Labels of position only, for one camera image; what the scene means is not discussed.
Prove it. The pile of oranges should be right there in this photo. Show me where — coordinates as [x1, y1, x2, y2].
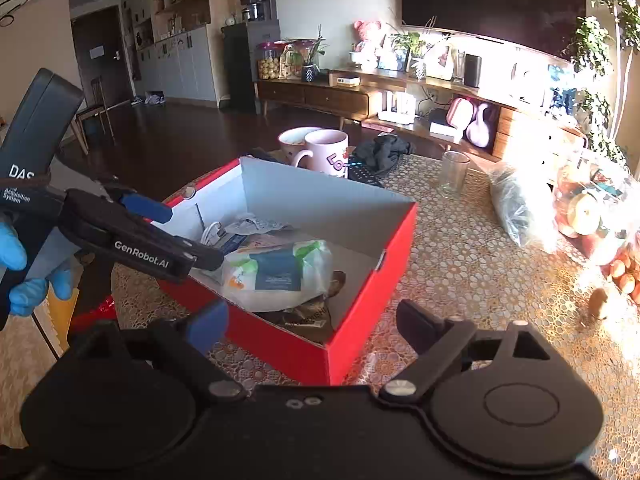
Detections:
[602, 245, 640, 304]

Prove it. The pink mug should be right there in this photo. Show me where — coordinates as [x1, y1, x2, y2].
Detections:
[291, 129, 349, 179]

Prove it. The clear drinking glass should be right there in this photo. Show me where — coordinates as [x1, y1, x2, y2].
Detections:
[439, 151, 471, 195]

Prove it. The black cloth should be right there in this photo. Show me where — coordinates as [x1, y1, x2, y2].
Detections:
[352, 133, 414, 177]

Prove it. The wet wipes pack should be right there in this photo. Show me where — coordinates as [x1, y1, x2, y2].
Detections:
[220, 240, 333, 313]

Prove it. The red white cardboard box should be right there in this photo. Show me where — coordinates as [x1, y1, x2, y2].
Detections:
[160, 157, 418, 385]

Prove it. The clear plastic bag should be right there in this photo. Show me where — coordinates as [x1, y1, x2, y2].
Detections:
[489, 166, 534, 247]

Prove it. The blue snack packet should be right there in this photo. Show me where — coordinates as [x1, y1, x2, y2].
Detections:
[214, 233, 247, 255]

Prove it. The wooden tv cabinet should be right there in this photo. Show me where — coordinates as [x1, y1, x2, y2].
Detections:
[254, 68, 588, 168]

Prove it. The clear fruit container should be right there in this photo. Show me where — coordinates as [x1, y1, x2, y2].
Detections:
[553, 153, 639, 266]

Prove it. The lace tablecloth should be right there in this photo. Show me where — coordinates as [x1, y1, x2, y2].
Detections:
[1, 155, 639, 479]

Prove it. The left blue gloved hand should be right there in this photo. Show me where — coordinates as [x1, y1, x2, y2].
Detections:
[1, 216, 74, 318]

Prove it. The pink plush toy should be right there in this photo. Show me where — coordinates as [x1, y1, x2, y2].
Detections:
[350, 20, 384, 68]

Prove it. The brown wrapper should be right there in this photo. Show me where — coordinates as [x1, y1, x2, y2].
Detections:
[258, 271, 346, 344]

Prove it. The white cable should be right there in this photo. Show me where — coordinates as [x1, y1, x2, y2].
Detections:
[199, 220, 227, 247]

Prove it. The polka dot bowl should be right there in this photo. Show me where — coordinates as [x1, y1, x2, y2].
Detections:
[278, 127, 319, 162]

